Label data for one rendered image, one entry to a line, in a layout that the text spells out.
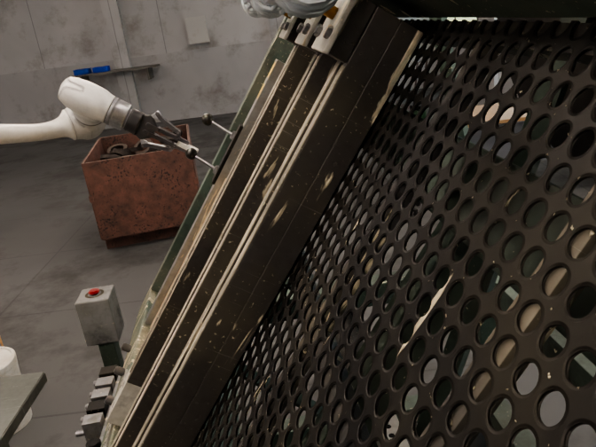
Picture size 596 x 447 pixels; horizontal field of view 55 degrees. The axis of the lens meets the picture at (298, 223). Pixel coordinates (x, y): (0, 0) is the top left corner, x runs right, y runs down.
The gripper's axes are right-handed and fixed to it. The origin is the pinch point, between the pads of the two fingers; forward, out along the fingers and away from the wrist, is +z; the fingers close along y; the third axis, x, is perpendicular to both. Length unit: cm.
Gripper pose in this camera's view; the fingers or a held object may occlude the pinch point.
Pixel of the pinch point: (187, 147)
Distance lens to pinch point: 189.0
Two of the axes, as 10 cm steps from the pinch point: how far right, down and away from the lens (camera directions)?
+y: -4.7, 8.5, 2.4
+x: 1.3, 3.4, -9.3
